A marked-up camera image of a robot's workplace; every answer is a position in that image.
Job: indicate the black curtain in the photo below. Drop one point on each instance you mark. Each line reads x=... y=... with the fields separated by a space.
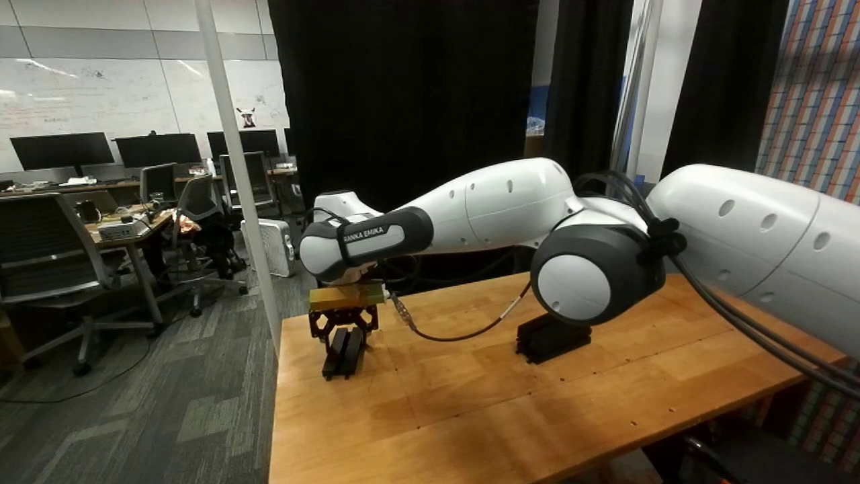
x=393 y=98

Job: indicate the black monitor right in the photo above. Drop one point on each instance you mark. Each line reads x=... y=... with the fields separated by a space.
x=251 y=141

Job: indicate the white metal post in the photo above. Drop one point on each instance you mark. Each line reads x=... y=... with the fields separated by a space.
x=237 y=158

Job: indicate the black office chair far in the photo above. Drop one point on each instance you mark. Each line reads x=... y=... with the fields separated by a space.
x=203 y=250

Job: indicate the black monitor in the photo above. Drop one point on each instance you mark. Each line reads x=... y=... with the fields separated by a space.
x=251 y=141
x=157 y=149
x=52 y=150

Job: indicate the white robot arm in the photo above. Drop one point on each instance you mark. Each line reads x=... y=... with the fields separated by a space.
x=786 y=248

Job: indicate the black track piece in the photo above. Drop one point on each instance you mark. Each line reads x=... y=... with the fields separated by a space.
x=342 y=352
x=548 y=337

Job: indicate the black monitor middle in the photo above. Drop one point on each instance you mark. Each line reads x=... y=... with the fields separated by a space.
x=157 y=149

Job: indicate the tan wrist camera box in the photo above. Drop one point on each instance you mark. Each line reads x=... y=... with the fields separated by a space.
x=345 y=295

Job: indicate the office desk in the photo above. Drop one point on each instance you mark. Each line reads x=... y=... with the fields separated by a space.
x=126 y=232

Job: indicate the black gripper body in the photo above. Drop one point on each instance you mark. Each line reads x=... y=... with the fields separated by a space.
x=321 y=324

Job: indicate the white box on floor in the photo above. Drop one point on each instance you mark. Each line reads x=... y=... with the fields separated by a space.
x=276 y=248

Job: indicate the black monitor left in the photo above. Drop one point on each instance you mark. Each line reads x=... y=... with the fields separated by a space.
x=52 y=150

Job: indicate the grey office chair near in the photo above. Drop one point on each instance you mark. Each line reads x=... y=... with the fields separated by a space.
x=52 y=260

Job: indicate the small monitor on desk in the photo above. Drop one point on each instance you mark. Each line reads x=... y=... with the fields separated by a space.
x=157 y=184

